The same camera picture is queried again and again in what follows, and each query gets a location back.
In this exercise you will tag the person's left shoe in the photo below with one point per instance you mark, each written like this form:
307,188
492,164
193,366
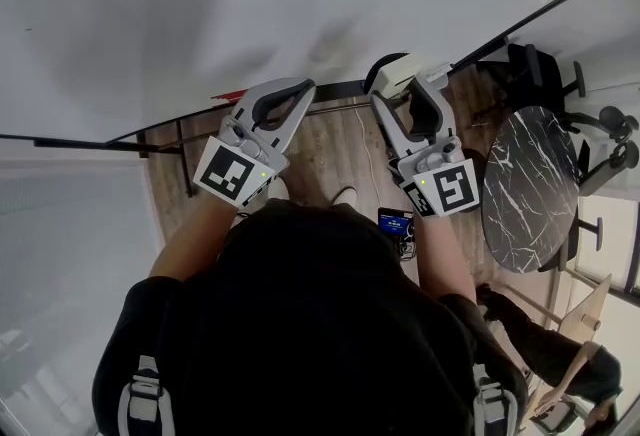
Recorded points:
280,188

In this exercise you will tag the white corner bracket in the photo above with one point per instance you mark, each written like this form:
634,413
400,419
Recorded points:
439,72

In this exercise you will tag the person's right shoe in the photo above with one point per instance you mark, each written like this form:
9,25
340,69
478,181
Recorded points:
345,196

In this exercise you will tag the person's right forearm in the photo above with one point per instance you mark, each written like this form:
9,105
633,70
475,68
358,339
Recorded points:
445,259

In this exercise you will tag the white block with black base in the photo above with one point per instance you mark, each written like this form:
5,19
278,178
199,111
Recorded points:
395,74

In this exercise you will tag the black office chair with armrests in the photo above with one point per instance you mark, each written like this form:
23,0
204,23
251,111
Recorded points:
610,159

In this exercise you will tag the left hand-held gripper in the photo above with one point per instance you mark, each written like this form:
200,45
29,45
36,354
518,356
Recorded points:
225,169

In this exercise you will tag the red striped sticker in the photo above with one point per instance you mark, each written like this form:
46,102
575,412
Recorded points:
230,97

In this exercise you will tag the person's black shirt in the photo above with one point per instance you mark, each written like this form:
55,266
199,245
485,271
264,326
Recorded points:
310,334

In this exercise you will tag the person's shoe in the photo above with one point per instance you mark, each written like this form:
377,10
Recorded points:
280,188
345,196

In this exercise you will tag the person's left forearm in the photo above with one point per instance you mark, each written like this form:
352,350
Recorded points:
195,239

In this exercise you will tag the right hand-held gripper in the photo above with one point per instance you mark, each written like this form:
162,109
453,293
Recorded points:
450,189

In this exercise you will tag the grey office chair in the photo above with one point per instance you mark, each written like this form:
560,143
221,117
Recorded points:
570,249

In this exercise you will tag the small blue screen device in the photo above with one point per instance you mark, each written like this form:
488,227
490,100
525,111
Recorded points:
392,223

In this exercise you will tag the black marble round table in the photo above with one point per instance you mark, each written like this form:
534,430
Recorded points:
530,189

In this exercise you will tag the black mesh office chair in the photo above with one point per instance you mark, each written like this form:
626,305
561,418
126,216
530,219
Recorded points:
540,69

